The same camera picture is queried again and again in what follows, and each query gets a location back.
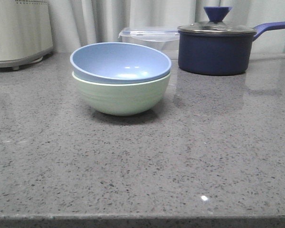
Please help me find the clear plastic food container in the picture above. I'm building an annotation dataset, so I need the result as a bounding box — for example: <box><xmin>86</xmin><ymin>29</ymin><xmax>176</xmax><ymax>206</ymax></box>
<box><xmin>119</xmin><ymin>27</ymin><xmax>179</xmax><ymax>60</ymax></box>

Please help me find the glass lid with blue knob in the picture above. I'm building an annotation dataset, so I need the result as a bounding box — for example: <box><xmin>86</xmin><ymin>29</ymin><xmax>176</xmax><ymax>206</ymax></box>
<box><xmin>178</xmin><ymin>7</ymin><xmax>257</xmax><ymax>35</ymax></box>

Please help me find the light green bowl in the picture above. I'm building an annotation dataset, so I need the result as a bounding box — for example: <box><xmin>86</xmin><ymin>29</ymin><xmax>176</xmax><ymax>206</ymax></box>
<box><xmin>72</xmin><ymin>72</ymin><xmax>171</xmax><ymax>116</ymax></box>

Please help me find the light blue bowl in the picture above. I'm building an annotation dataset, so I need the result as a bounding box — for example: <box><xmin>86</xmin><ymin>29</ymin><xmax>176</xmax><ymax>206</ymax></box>
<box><xmin>70</xmin><ymin>42</ymin><xmax>171</xmax><ymax>84</ymax></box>

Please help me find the white kitchen appliance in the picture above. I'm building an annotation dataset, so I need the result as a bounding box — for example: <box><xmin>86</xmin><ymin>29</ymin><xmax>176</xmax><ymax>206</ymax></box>
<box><xmin>0</xmin><ymin>0</ymin><xmax>53</xmax><ymax>70</ymax></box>

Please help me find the dark blue saucepan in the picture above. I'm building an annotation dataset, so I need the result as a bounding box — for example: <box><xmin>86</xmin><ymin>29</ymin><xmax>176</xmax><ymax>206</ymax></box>
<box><xmin>178</xmin><ymin>21</ymin><xmax>285</xmax><ymax>76</ymax></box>

